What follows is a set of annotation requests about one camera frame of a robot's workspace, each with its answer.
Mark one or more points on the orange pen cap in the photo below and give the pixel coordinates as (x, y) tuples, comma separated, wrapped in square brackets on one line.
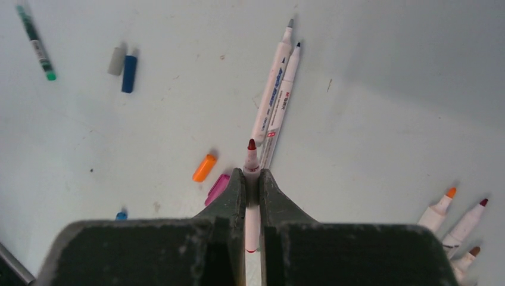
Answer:
[(204, 168)]

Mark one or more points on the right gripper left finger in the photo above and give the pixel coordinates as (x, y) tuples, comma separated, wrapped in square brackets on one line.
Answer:
[(206, 249)]

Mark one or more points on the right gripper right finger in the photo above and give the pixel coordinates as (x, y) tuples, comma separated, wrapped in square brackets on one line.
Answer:
[(299, 250)]

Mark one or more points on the aluminium frame rail left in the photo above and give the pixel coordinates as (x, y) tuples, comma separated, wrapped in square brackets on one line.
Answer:
[(13, 272)]

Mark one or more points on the small blue pen cap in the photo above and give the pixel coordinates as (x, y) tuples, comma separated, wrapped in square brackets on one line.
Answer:
[(121, 216)]

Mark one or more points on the dark blue pen cap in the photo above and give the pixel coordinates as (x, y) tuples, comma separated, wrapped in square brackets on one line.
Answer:
[(129, 73)]

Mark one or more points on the dark green marker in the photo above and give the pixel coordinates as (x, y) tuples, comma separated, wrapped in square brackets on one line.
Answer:
[(35, 41)]

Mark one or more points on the magenta cap marker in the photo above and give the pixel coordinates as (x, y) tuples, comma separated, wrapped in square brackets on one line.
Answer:
[(454, 239)]

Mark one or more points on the orange cap marker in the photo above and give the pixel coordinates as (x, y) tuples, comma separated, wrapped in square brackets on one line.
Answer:
[(434, 216)]

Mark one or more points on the dark blue cap marker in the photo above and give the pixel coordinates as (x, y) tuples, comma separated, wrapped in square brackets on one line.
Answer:
[(279, 110)]

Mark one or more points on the magenta pen cap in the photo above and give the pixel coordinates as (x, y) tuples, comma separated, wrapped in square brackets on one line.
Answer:
[(217, 189)]

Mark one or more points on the red cap marker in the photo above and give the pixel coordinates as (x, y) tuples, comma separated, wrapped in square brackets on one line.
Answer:
[(251, 171)]

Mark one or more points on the grey pen cap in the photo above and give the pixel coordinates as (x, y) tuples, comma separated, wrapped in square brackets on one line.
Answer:
[(116, 64)]

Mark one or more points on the grey cap white marker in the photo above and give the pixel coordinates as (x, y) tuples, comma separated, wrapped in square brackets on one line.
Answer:
[(276, 74)]

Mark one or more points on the brown cap marker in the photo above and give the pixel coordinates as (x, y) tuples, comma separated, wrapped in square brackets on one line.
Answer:
[(461, 265)]

